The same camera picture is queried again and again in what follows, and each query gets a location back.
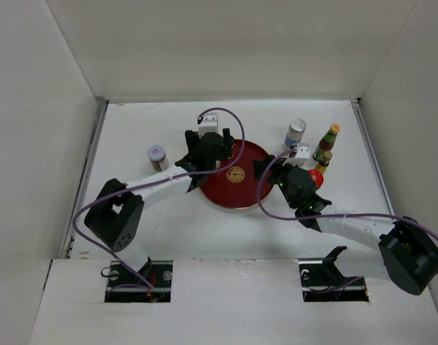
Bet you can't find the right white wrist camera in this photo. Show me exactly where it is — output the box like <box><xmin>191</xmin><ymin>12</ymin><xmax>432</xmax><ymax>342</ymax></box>
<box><xmin>289</xmin><ymin>142</ymin><xmax>311</xmax><ymax>167</ymax></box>

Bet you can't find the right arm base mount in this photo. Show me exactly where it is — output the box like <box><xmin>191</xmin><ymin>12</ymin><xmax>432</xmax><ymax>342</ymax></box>
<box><xmin>298</xmin><ymin>246</ymin><xmax>369</xmax><ymax>303</ymax></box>

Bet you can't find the red-capped sauce jar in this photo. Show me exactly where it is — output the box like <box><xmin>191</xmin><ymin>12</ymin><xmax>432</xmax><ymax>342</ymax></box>
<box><xmin>309</xmin><ymin>169</ymin><xmax>325</xmax><ymax>190</ymax></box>

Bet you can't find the red round tray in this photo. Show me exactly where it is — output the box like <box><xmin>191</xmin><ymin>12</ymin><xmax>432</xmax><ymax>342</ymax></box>
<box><xmin>200</xmin><ymin>140</ymin><xmax>268</xmax><ymax>209</ymax></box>

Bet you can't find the blue-labelled silver-capped shaker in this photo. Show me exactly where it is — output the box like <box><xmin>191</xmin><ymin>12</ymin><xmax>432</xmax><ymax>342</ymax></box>
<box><xmin>282</xmin><ymin>119</ymin><xmax>307</xmax><ymax>150</ymax></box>

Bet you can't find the jar with white lid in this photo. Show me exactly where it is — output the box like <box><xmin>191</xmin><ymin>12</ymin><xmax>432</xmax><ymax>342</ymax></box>
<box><xmin>147</xmin><ymin>145</ymin><xmax>169</xmax><ymax>172</ymax></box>

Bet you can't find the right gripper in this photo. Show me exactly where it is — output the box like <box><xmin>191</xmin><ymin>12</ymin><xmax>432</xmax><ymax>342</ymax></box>
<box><xmin>253</xmin><ymin>155</ymin><xmax>302</xmax><ymax>209</ymax></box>

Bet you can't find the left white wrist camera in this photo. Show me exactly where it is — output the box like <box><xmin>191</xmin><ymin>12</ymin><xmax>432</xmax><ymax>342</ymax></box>
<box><xmin>197</xmin><ymin>112</ymin><xmax>218</xmax><ymax>137</ymax></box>

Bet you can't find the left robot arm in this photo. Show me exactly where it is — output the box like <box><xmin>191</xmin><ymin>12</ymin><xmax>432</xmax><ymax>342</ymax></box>
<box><xmin>84</xmin><ymin>129</ymin><xmax>234</xmax><ymax>287</ymax></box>

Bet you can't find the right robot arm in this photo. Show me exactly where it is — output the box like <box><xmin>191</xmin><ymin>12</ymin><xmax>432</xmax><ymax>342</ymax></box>
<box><xmin>253</xmin><ymin>155</ymin><xmax>438</xmax><ymax>295</ymax></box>

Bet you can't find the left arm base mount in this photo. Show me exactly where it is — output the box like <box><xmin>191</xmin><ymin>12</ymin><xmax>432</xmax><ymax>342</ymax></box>
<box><xmin>101</xmin><ymin>261</ymin><xmax>174</xmax><ymax>303</ymax></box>

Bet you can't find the red sauce bottle yellow cap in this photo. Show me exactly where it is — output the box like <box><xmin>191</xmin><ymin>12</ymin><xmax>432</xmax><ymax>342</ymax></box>
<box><xmin>312</xmin><ymin>124</ymin><xmax>341</xmax><ymax>162</ymax></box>

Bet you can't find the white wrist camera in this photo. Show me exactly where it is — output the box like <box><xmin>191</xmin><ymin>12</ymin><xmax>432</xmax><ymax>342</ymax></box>
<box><xmin>289</xmin><ymin>142</ymin><xmax>311</xmax><ymax>167</ymax></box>
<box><xmin>197</xmin><ymin>112</ymin><xmax>218</xmax><ymax>137</ymax></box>

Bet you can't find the small yellow-labelled bottle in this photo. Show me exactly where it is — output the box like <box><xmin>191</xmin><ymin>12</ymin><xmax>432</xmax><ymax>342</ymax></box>
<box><xmin>314</xmin><ymin>151</ymin><xmax>332</xmax><ymax>175</ymax></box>

